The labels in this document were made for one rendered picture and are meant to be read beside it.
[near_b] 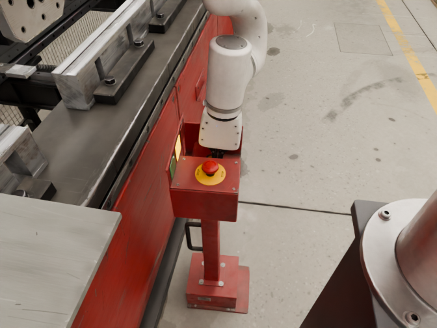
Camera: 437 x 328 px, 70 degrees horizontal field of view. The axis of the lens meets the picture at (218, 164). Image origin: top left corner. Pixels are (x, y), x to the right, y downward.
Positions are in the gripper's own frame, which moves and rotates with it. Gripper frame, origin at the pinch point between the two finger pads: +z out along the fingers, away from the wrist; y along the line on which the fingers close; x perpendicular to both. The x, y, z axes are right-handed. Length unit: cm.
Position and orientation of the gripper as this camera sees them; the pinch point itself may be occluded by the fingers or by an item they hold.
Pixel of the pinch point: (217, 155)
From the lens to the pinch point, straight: 83.2
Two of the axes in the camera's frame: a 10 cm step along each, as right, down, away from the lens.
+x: 1.0, -7.3, 6.8
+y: 9.9, 1.3, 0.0
